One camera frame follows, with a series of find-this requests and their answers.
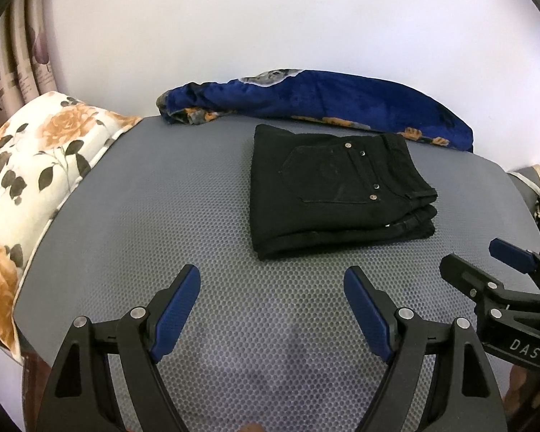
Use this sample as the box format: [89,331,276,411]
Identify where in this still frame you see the person's right hand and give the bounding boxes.
[503,366,540,419]

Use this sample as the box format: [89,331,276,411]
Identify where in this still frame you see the white floral pillow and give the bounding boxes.
[0,91,141,361]

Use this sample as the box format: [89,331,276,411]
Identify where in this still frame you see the blue floral blanket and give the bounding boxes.
[156,68,474,152]

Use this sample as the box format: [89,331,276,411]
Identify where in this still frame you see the black pants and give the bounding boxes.
[249,125,438,260]

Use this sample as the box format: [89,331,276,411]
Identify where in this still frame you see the beige patterned curtain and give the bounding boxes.
[0,0,57,128]

